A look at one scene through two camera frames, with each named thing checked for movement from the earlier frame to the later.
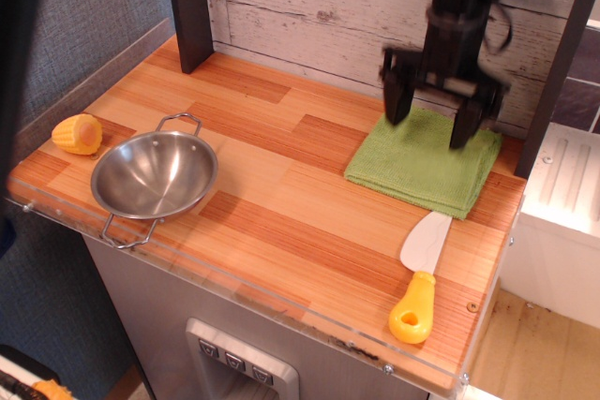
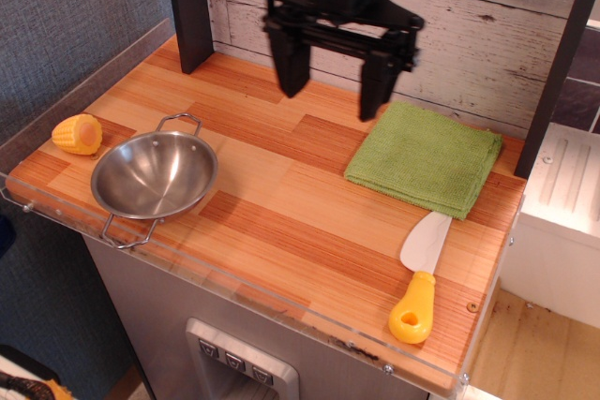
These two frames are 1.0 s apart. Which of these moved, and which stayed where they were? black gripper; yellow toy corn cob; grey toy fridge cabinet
Moved: black gripper
Stayed: yellow toy corn cob; grey toy fridge cabinet
